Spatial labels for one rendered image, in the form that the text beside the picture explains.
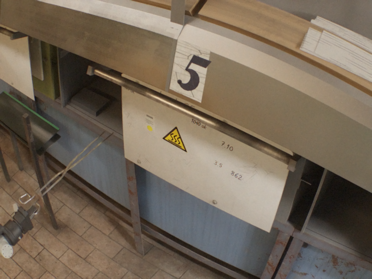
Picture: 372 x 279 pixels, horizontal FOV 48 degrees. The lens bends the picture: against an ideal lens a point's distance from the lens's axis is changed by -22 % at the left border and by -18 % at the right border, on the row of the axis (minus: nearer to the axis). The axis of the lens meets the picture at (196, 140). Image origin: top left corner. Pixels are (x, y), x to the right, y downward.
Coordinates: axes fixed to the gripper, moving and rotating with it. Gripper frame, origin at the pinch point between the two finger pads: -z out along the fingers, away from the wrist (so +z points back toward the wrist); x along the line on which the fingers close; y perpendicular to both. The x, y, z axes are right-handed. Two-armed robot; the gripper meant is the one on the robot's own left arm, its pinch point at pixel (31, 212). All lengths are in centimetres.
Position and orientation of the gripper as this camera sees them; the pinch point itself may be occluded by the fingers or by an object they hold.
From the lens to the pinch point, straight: 178.4
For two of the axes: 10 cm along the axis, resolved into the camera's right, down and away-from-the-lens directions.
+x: 0.5, -7.2, -6.9
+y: -8.3, -4.1, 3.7
